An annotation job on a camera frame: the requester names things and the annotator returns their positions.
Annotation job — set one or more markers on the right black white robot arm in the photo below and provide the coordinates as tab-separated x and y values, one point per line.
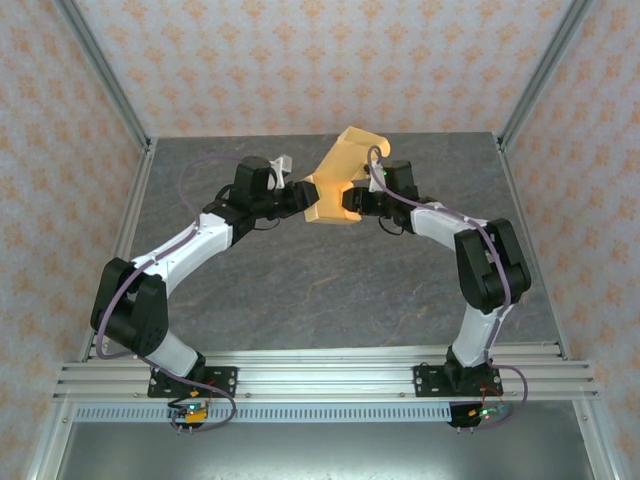
492	270

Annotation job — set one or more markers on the grey metal sheet shelf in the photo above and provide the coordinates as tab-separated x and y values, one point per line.
325	452

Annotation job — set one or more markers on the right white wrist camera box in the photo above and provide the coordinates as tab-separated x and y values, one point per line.
372	182

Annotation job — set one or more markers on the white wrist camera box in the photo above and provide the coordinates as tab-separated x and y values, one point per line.
284	167
372	182

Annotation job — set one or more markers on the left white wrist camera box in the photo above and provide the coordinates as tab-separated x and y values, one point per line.
284	167

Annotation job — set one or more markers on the aluminium table side rail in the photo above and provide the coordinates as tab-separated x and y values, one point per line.
537	250
130	200

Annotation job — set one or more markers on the aluminium frame post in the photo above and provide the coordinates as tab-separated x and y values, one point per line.
105	75
540	75

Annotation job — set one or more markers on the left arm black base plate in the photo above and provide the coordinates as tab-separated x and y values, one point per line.
225	380

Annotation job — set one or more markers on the aluminium mounting rail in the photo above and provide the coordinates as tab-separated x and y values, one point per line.
325	380

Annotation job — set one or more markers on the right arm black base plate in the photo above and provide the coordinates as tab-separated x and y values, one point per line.
427	380

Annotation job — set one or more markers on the aluminium lower frame bar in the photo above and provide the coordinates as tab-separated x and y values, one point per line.
47	445
597	445

